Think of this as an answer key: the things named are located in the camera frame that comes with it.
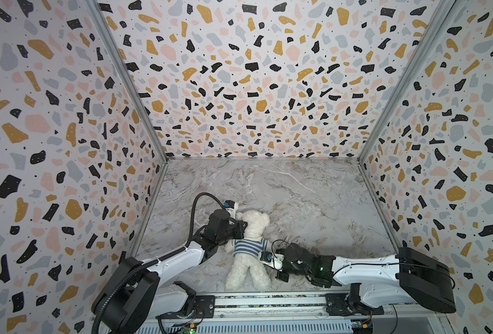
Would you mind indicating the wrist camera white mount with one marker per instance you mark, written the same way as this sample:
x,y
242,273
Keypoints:
x,y
272,260
232,208

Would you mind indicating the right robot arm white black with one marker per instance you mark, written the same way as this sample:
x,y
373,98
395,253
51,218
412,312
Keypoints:
x,y
406,277

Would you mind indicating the blue white striped knit sweater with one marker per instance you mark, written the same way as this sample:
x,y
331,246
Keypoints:
x,y
249,247

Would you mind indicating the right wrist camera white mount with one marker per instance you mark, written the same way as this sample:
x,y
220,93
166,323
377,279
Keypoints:
x,y
272,260

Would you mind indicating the grey vented cable duct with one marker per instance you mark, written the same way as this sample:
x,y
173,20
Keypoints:
x,y
271,326

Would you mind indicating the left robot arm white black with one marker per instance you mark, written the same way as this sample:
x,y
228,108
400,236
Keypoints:
x,y
140,289

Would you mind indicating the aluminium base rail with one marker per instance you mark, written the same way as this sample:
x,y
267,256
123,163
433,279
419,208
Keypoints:
x,y
250,304

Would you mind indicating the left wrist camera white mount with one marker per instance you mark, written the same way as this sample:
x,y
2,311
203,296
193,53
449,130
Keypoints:
x,y
232,208

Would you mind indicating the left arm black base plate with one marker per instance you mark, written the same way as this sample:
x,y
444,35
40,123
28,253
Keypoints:
x,y
196,307

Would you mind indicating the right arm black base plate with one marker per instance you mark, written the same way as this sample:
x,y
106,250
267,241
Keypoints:
x,y
349,304

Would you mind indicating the white fluffy teddy bear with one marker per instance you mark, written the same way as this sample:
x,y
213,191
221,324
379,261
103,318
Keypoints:
x,y
243,264

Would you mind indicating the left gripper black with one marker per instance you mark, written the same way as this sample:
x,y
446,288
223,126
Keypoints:
x,y
238,227

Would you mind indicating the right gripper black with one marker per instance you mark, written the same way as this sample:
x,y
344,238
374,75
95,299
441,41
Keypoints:
x,y
287,259

